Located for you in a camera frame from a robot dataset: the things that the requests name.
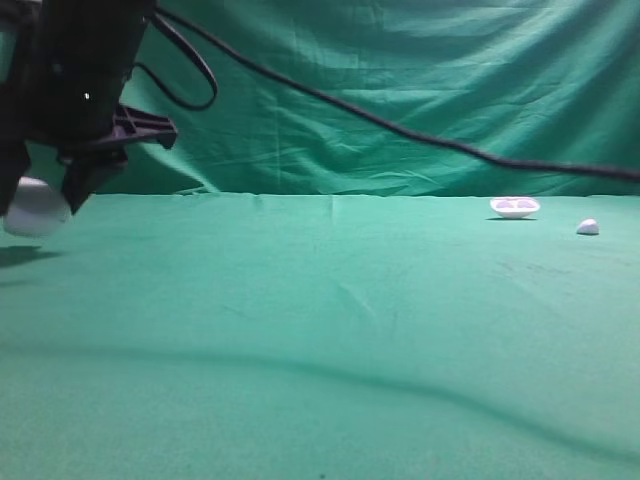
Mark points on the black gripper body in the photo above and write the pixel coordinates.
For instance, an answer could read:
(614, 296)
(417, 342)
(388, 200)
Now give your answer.
(67, 70)

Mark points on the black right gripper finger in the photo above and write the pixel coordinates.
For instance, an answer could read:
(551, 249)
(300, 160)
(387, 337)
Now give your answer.
(88, 172)

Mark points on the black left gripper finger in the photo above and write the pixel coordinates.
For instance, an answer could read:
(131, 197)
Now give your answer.
(14, 165)

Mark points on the white earphone case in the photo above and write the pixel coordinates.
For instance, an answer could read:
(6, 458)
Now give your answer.
(36, 209)

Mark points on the white open earphone tray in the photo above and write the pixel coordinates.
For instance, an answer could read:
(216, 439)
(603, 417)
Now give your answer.
(514, 207)

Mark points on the green table cloth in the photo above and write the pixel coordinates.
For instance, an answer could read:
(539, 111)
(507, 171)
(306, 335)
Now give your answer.
(234, 336)

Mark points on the green backdrop cloth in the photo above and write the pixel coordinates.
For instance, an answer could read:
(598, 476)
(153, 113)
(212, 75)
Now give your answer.
(553, 81)

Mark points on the small white earbud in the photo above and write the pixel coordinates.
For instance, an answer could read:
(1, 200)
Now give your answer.
(588, 227)

